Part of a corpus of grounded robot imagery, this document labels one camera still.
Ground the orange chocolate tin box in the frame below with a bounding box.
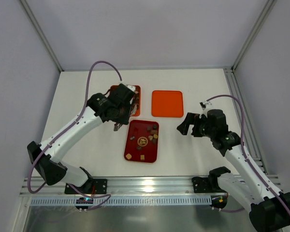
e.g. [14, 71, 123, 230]
[108, 84, 141, 118]

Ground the orange tin lid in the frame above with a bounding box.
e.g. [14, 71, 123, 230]
[151, 90, 184, 118]

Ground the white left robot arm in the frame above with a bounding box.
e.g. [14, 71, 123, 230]
[27, 84, 138, 194]

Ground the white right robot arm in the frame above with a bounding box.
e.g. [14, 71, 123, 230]
[177, 109, 290, 232]

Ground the tan Sweet square chocolate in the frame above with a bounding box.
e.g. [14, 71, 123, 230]
[126, 154, 132, 160]

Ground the red tray with gold rim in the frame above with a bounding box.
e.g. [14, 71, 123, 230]
[124, 120, 159, 163]

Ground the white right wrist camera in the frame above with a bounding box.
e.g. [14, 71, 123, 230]
[200, 101, 213, 117]

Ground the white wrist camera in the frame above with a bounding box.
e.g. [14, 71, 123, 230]
[200, 101, 213, 117]
[126, 85, 138, 94]

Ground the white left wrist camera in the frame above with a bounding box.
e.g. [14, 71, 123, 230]
[126, 85, 138, 94]

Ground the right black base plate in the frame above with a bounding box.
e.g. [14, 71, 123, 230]
[191, 176, 226, 193]

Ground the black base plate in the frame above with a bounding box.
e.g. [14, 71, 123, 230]
[191, 176, 226, 193]
[64, 178, 108, 195]

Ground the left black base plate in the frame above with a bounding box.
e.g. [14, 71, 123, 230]
[64, 178, 108, 195]

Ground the aluminium front rail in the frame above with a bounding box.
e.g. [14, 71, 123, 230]
[19, 174, 283, 197]

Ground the perforated cable duct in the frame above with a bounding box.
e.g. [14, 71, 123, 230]
[30, 195, 212, 206]

